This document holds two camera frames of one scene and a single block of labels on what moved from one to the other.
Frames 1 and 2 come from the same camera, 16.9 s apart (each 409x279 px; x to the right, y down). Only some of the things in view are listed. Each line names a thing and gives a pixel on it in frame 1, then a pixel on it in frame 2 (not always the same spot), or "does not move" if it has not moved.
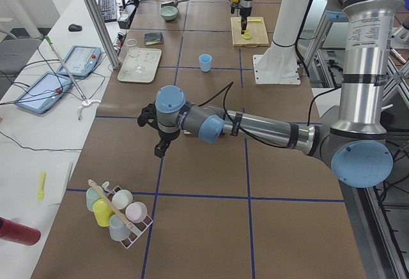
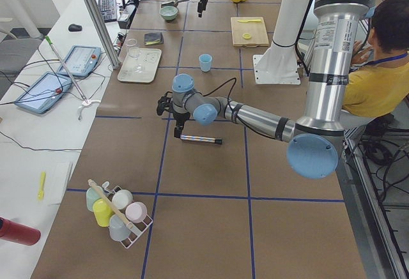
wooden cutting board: [255, 35] does not move
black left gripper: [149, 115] -> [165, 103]
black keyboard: [107, 6] does not move
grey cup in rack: [118, 229] does not move
